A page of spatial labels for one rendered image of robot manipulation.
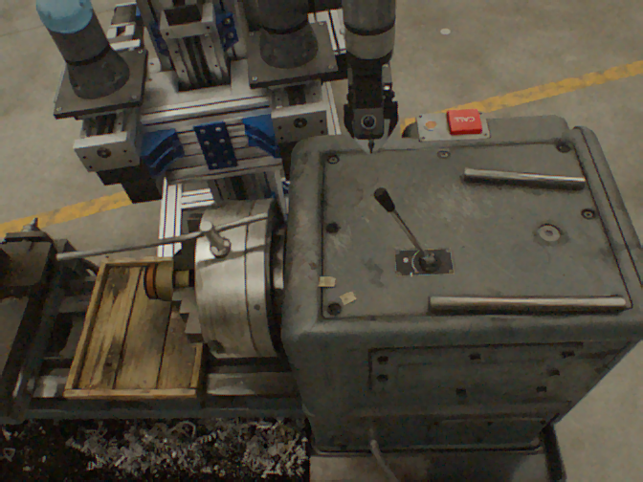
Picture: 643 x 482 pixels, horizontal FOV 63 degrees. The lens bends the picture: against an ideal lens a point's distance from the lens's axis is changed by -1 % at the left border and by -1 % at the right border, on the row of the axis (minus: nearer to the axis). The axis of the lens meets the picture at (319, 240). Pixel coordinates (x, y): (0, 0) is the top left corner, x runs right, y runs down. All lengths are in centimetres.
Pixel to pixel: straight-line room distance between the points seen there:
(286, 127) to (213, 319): 58
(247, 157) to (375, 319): 89
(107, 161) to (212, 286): 61
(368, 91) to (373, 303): 32
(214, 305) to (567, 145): 70
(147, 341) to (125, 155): 47
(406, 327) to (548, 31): 304
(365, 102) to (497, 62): 259
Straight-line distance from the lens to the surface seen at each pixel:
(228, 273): 92
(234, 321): 94
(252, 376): 122
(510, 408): 120
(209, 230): 86
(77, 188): 304
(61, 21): 138
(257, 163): 160
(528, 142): 106
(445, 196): 95
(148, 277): 110
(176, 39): 149
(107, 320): 137
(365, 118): 80
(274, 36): 136
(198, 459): 149
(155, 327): 131
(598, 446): 218
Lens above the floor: 198
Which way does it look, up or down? 55 degrees down
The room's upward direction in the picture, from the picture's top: 9 degrees counter-clockwise
